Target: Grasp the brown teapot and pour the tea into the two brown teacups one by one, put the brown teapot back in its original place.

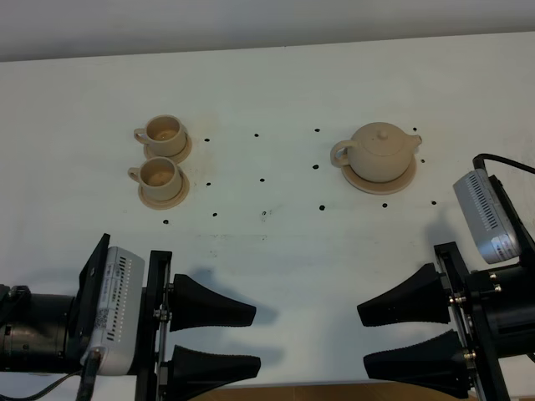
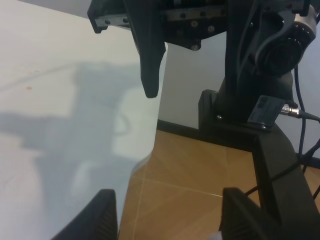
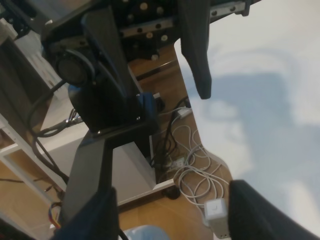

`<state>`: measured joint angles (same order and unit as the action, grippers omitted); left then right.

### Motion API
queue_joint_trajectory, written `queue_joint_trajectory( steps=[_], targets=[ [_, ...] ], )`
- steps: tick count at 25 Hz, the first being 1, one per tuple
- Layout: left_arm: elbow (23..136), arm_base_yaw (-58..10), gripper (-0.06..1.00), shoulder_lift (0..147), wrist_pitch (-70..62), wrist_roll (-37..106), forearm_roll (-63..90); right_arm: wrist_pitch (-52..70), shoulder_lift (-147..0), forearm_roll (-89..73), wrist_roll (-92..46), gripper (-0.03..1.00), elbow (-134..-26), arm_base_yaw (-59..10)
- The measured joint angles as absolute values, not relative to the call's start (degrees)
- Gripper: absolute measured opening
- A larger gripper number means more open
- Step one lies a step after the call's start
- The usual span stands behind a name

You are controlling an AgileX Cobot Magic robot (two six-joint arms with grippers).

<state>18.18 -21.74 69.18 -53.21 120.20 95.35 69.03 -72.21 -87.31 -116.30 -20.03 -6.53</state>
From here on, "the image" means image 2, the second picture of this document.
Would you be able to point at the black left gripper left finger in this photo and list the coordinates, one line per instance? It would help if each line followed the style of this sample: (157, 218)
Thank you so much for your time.
(97, 221)

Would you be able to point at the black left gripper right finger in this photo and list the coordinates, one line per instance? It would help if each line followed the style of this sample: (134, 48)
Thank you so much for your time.
(241, 218)

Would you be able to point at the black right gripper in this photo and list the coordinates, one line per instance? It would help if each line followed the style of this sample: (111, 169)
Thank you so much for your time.
(184, 23)

